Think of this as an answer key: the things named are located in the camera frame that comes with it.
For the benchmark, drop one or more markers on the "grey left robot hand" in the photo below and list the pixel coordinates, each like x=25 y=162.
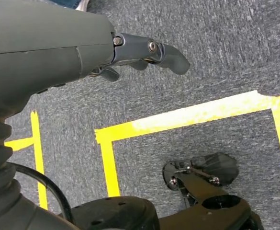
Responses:
x=46 y=47

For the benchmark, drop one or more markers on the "person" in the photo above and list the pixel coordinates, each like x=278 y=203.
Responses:
x=68 y=3

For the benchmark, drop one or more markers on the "yellow floor tape strip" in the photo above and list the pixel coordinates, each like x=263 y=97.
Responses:
x=38 y=158

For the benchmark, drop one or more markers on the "black robot leg cover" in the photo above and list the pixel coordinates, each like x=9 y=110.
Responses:
x=118 y=212

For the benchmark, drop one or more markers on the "yellow floor tape square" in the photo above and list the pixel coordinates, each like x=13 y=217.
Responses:
x=190 y=116

